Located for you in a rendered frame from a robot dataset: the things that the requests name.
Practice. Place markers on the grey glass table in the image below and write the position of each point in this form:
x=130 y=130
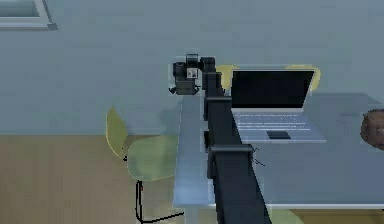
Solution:
x=313 y=173

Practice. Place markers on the yellow chair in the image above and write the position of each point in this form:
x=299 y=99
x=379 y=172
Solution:
x=316 y=77
x=225 y=75

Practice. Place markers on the grey window frame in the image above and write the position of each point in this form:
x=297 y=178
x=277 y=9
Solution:
x=45 y=23

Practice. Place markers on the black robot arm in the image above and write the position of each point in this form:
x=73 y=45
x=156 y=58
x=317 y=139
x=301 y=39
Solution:
x=230 y=173

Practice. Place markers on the yellow-green chair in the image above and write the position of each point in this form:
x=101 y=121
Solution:
x=151 y=158

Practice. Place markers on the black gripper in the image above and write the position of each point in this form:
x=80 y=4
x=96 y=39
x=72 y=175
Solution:
x=184 y=86

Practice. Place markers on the grey open laptop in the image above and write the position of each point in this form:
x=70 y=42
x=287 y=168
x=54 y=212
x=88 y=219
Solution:
x=270 y=90

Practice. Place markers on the brown round object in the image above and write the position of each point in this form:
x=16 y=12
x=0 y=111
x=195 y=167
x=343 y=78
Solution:
x=374 y=128

